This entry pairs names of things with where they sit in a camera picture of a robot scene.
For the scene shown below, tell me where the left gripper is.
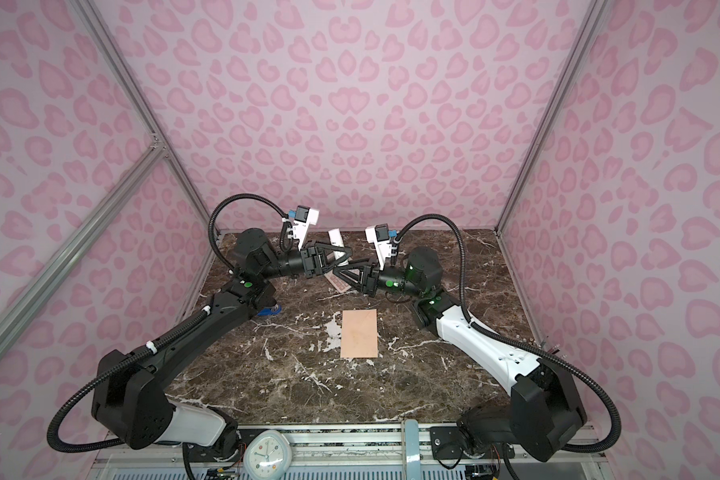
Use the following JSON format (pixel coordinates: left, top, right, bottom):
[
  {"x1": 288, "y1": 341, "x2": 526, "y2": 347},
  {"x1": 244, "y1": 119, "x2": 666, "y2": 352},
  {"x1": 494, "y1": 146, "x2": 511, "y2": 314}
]
[{"x1": 260, "y1": 240, "x2": 351, "y2": 284}]

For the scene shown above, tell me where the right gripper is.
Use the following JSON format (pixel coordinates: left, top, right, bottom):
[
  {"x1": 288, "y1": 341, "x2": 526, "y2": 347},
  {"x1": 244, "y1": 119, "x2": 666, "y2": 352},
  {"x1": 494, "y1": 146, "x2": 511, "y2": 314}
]
[{"x1": 336, "y1": 257, "x2": 426, "y2": 302}]

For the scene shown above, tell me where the peach envelope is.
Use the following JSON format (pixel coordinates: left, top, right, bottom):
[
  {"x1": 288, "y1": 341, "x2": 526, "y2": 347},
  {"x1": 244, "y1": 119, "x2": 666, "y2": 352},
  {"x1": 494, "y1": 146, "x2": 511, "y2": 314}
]
[{"x1": 340, "y1": 309, "x2": 378, "y2": 359}]

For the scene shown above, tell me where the white glue stick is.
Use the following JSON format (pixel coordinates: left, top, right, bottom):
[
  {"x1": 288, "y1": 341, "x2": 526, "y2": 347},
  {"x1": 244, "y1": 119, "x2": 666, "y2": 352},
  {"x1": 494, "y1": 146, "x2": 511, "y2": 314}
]
[{"x1": 328, "y1": 228, "x2": 350, "y2": 265}]

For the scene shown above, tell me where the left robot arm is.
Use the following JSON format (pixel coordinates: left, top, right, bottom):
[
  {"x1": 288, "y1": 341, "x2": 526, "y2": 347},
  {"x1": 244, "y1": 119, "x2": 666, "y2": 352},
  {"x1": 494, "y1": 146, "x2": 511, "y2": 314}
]
[{"x1": 91, "y1": 228, "x2": 352, "y2": 459}]

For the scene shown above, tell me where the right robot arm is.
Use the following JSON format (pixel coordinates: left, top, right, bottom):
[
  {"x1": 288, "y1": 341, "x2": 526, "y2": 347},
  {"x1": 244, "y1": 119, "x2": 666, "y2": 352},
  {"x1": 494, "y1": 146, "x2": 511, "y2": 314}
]
[{"x1": 333, "y1": 247, "x2": 587, "y2": 462}]

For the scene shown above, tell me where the pink calculator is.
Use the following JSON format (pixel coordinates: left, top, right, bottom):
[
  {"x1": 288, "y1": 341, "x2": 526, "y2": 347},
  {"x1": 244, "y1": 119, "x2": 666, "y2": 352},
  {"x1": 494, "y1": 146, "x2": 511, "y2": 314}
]
[{"x1": 325, "y1": 272, "x2": 352, "y2": 293}]

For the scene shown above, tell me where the blue stapler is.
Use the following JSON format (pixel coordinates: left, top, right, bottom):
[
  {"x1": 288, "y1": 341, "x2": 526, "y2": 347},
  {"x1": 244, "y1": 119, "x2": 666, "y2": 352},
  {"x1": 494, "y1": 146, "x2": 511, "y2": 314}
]
[{"x1": 258, "y1": 305, "x2": 282, "y2": 316}]

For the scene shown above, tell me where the light blue tape strip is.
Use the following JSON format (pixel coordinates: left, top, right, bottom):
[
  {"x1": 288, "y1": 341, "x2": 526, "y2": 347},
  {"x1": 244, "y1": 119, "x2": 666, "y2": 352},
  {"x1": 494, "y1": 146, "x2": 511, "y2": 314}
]
[{"x1": 401, "y1": 419, "x2": 423, "y2": 480}]

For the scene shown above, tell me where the white desk clock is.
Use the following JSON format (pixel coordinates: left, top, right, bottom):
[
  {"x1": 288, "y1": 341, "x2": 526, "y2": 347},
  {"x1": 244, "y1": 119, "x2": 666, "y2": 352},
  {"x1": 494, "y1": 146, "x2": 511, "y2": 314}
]
[{"x1": 243, "y1": 430, "x2": 293, "y2": 480}]

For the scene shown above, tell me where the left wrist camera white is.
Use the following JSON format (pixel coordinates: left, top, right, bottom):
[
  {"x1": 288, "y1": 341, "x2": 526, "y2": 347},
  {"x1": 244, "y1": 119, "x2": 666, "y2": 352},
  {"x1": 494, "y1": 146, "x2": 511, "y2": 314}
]
[{"x1": 283, "y1": 205, "x2": 320, "y2": 250}]

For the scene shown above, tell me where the right black cable conduit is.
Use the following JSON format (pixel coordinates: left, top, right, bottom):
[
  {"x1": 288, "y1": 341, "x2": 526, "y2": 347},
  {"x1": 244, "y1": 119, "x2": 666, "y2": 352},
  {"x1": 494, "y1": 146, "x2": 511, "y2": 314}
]
[{"x1": 395, "y1": 213, "x2": 623, "y2": 454}]

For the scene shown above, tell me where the black cable conduit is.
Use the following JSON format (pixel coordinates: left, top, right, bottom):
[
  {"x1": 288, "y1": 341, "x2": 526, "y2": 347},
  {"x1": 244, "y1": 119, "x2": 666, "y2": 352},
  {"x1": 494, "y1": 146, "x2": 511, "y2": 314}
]
[
  {"x1": 46, "y1": 193, "x2": 289, "y2": 454},
  {"x1": 395, "y1": 213, "x2": 623, "y2": 454}
]

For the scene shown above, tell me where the left black cable conduit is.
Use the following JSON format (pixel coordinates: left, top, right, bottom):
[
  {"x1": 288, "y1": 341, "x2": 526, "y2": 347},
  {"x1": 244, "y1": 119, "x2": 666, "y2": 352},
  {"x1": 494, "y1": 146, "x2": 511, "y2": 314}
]
[{"x1": 46, "y1": 193, "x2": 289, "y2": 454}]

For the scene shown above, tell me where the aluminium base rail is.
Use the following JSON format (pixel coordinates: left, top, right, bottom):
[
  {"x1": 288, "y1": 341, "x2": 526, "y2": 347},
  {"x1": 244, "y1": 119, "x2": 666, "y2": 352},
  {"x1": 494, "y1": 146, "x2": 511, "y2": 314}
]
[{"x1": 84, "y1": 421, "x2": 616, "y2": 479}]

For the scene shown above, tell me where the aluminium diagonal frame bar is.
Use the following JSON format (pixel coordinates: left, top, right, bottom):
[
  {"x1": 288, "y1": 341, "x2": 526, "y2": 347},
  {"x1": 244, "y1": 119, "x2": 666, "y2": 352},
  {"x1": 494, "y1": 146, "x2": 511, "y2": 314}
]
[{"x1": 0, "y1": 141, "x2": 164, "y2": 361}]

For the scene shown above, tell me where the aluminium frame strut right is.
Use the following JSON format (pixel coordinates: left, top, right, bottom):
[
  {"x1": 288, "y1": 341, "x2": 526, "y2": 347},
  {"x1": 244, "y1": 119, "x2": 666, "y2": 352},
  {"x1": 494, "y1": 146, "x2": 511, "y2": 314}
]
[{"x1": 494, "y1": 0, "x2": 612, "y2": 237}]

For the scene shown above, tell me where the aluminium frame strut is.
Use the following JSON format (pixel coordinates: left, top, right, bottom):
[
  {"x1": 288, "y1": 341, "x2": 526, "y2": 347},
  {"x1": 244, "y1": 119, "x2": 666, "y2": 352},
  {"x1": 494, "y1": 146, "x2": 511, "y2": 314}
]
[
  {"x1": 494, "y1": 0, "x2": 612, "y2": 237},
  {"x1": 67, "y1": 0, "x2": 210, "y2": 230}
]

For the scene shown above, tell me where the aluminium frame strut left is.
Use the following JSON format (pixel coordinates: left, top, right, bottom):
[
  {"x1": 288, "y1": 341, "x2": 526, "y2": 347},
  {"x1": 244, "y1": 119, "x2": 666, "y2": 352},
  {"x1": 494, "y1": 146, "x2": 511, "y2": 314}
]
[{"x1": 67, "y1": 0, "x2": 210, "y2": 230}]

